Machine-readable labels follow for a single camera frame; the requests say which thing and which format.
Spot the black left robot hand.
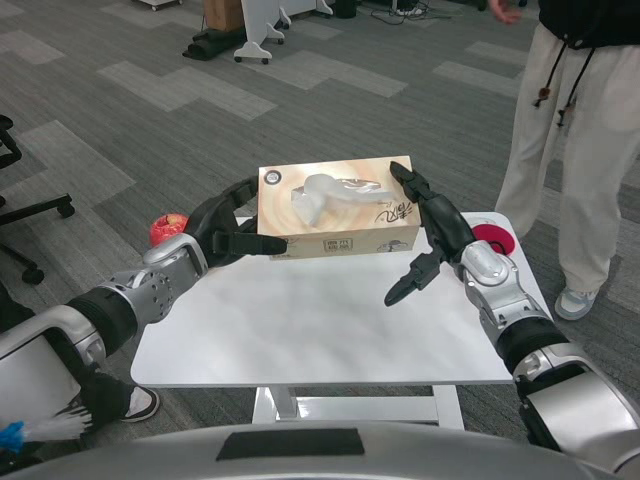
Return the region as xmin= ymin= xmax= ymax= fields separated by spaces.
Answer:
xmin=185 ymin=175 xmax=289 ymax=271

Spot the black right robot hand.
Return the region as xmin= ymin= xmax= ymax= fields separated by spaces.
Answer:
xmin=383 ymin=160 xmax=476 ymax=307

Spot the beige cardboard tissue box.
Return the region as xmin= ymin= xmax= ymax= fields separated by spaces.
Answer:
xmin=255 ymin=154 xmax=420 ymax=262

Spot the white tissue sheet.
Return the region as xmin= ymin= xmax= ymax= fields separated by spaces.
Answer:
xmin=289 ymin=172 xmax=396 ymax=227

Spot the brown cardboard box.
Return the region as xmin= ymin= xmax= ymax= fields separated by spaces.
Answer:
xmin=202 ymin=0 xmax=244 ymax=31

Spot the red plastic cup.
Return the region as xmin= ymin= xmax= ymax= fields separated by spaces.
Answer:
xmin=472 ymin=223 xmax=516 ymax=256

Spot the red apple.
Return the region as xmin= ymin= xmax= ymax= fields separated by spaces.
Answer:
xmin=148 ymin=212 xmax=190 ymax=248

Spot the person in beige trousers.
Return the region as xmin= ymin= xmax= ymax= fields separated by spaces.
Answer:
xmin=488 ymin=0 xmax=640 ymax=321

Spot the black floor bag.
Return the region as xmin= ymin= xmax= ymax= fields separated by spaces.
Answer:
xmin=181 ymin=28 xmax=246 ymax=62

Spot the black office chair base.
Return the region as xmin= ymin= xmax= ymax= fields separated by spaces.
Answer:
xmin=0 ymin=114 xmax=75 ymax=285

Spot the black white sneaker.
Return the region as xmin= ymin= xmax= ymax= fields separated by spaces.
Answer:
xmin=119 ymin=385 xmax=161 ymax=424

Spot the white cabinet on castors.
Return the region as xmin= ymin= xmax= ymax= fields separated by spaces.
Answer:
xmin=132 ymin=0 xmax=184 ymax=12

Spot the silver robot chest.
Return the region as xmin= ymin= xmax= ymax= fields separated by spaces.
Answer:
xmin=0 ymin=422 xmax=616 ymax=480

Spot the blue white bristle bundle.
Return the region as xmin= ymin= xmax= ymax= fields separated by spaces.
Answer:
xmin=0 ymin=407 xmax=94 ymax=454

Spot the white table frame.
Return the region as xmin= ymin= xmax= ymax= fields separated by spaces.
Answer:
xmin=249 ymin=384 xmax=465 ymax=431

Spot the white power strip with cables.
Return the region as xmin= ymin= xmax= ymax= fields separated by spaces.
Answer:
xmin=370 ymin=4 xmax=451 ymax=24

